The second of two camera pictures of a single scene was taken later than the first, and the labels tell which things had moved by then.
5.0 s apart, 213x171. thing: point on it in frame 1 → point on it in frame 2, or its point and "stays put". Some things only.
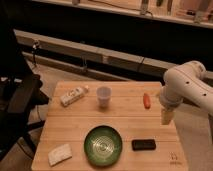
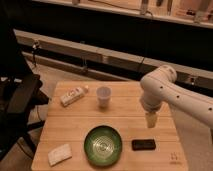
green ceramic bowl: [103, 146] stays put
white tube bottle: [66, 99] stays put
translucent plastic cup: [103, 94] stays put
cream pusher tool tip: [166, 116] → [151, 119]
